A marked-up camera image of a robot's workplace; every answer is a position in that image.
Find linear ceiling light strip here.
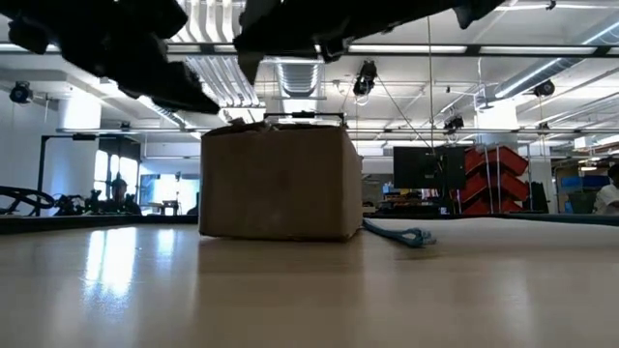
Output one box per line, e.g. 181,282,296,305
0,42,619,59

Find brown cardboard box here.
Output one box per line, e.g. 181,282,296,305
197,119,365,243

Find large silver ceiling duct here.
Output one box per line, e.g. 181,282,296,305
491,16,619,101

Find black hoses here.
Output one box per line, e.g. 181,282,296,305
0,186,57,217

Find person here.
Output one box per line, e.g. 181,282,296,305
593,162,619,216
103,173,143,217

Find shelf with blue bins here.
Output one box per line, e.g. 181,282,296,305
553,163,611,216

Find black metal stand frame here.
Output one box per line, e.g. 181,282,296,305
36,132,142,218

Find white mesh bag blue trim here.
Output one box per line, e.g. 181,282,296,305
361,216,619,255

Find black background station frame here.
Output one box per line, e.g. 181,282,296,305
263,110,346,129

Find ribbed ventilation duct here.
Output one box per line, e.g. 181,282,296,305
274,61,326,101

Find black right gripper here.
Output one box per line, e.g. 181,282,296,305
234,0,388,64

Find red bin rack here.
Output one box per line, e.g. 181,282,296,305
457,145,530,216

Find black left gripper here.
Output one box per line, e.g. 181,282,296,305
0,0,222,116

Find black ceiling-mounted device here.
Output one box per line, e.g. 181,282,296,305
533,78,557,99
9,80,35,104
352,59,379,98
442,113,466,134

